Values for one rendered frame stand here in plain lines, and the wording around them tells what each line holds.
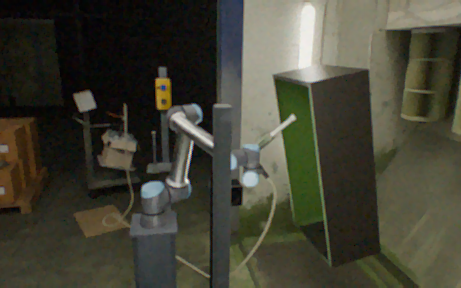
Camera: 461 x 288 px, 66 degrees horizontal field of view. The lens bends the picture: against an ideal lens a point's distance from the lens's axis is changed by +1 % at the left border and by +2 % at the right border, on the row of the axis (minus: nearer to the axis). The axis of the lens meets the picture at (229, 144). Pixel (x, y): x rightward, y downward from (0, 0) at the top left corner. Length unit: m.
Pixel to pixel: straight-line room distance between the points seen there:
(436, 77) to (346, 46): 0.74
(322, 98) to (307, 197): 1.09
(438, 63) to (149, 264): 2.59
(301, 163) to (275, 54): 0.95
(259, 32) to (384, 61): 1.18
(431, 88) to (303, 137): 1.12
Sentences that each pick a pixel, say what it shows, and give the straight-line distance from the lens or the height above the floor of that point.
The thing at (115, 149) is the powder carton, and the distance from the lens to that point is 4.51.
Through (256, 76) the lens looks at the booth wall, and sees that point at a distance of 3.01.
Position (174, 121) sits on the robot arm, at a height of 1.39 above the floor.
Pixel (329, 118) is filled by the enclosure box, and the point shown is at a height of 1.43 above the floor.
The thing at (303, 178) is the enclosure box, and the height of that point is 0.84.
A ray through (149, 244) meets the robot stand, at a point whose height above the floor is 0.56.
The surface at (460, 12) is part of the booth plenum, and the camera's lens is 2.88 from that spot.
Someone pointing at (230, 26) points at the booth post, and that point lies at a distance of 2.95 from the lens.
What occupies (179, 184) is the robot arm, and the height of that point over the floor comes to 0.91.
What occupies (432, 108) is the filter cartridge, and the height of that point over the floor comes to 1.36.
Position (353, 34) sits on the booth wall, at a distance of 3.33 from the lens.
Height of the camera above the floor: 1.79
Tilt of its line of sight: 15 degrees down
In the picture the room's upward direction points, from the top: 1 degrees clockwise
